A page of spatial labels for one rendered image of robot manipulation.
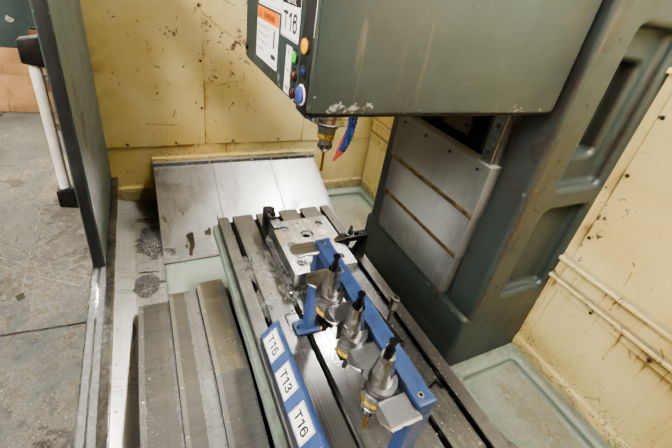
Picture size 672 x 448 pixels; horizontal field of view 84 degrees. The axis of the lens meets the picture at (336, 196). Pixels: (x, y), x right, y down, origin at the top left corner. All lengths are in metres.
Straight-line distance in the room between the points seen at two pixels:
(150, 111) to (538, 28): 1.64
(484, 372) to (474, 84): 1.19
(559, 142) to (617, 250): 0.48
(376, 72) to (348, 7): 0.12
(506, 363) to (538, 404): 0.17
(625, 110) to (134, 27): 1.82
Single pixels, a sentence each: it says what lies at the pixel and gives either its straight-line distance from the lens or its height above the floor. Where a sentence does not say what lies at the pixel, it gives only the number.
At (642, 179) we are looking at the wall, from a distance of 1.41.
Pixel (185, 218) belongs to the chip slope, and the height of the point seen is 0.72.
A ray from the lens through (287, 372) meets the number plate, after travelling 1.06.
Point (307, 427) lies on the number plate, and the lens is 0.99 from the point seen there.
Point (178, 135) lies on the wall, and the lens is 2.07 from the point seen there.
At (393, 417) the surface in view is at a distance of 0.72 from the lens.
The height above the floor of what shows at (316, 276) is 1.22.
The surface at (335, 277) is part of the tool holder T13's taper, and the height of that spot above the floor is 1.28.
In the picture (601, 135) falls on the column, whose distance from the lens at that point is 1.38.
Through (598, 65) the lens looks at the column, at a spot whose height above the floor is 1.74.
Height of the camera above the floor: 1.82
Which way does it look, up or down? 30 degrees down
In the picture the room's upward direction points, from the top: 10 degrees clockwise
